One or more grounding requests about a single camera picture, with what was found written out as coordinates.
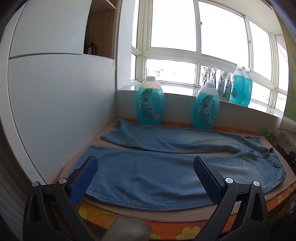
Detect white lace cloth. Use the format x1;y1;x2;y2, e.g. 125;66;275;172
278;115;296;161

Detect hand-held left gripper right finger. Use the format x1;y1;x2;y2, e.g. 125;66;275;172
193;156;270;241

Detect blue denim pants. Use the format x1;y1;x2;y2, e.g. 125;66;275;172
84;119;287;205

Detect dark thermos flask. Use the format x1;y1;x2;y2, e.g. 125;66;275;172
84;42;96;55

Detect blue detergent bottle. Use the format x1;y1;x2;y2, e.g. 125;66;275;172
192;78;220;130
135;76;165;126
241;68;253;107
229;66;246;105

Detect yellow green wall poster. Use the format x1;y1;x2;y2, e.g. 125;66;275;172
276;14;296;127

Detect white cabinet with wooden shelf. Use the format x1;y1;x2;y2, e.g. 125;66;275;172
0;0;119;184

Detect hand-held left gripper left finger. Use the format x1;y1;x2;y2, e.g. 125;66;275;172
23;155;99;241

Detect beige towel mat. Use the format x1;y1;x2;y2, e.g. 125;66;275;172
59;120;296;222

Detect orange floral tablecloth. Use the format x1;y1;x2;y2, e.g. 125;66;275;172
53;118;296;241

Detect white window frame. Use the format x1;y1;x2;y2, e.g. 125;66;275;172
130;0;290;114

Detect white bead cord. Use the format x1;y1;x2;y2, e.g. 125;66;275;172
112;0;122;68

